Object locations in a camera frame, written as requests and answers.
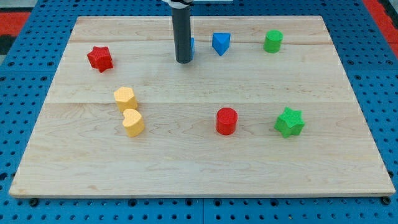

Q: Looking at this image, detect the blue triangle block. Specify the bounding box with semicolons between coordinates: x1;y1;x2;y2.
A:
212;32;231;56

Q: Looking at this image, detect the blue cube block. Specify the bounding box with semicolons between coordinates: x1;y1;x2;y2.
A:
190;37;195;60

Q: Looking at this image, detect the red star block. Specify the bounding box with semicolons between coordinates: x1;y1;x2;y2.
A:
87;46;113;73

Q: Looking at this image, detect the green star block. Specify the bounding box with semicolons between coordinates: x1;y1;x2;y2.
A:
274;106;305;138

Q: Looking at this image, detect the light wooden board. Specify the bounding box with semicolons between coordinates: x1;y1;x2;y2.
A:
9;16;396;198

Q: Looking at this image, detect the yellow heart block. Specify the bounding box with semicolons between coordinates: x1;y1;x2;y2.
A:
123;109;145;138

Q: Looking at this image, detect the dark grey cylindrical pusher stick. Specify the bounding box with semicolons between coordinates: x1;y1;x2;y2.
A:
172;6;192;64

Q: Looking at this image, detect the red cylinder block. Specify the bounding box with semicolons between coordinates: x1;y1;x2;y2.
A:
216;108;238;135

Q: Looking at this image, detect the green cylinder block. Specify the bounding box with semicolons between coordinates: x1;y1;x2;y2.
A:
263;29;284;53

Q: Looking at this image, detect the yellow pentagon block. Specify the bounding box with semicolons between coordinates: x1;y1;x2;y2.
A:
114;86;138;112

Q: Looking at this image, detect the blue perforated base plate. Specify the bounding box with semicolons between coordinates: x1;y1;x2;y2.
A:
1;1;397;223

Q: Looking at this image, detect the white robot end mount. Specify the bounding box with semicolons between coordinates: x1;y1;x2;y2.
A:
162;0;233;9

